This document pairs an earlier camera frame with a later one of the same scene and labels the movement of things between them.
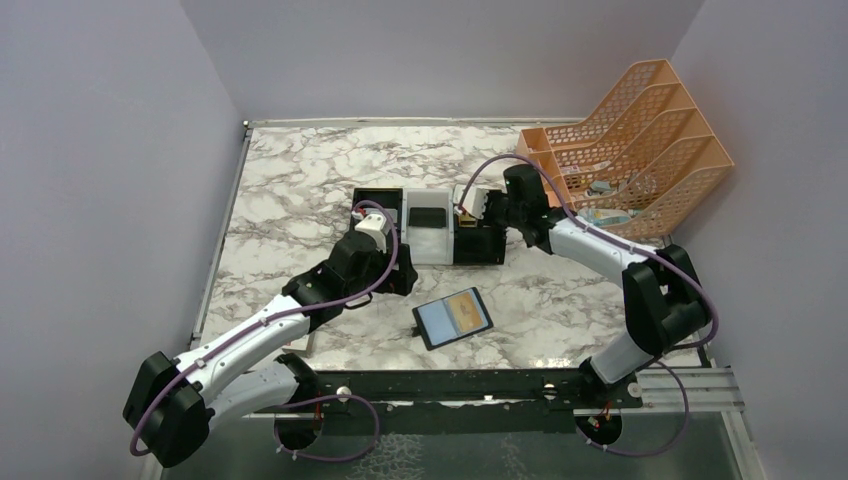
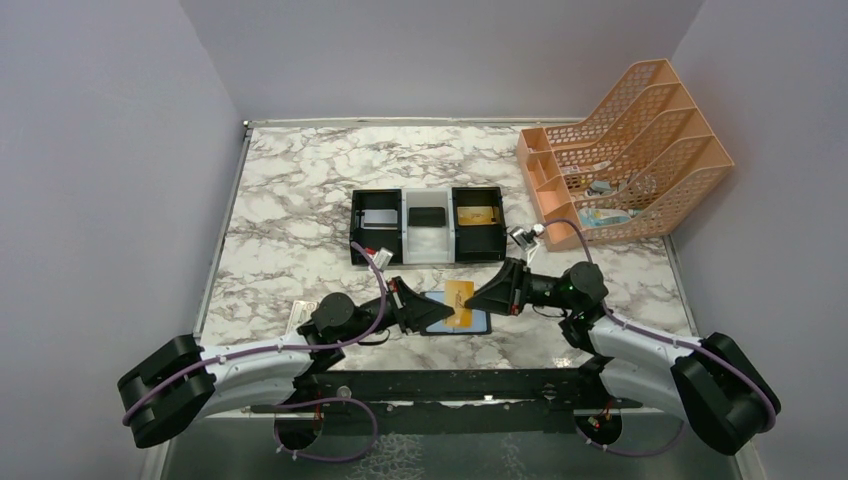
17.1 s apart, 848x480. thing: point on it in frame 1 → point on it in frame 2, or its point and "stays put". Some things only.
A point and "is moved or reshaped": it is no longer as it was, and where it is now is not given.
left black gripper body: x=370 y=201 → x=400 y=304
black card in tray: x=427 y=217 stays put
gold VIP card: x=466 y=312 is moved or reshaped
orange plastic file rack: x=635 y=169 stays put
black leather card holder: x=451 y=318 is moved or reshaped
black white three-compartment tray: x=429 y=232 stays put
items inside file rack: x=599 y=216 stays put
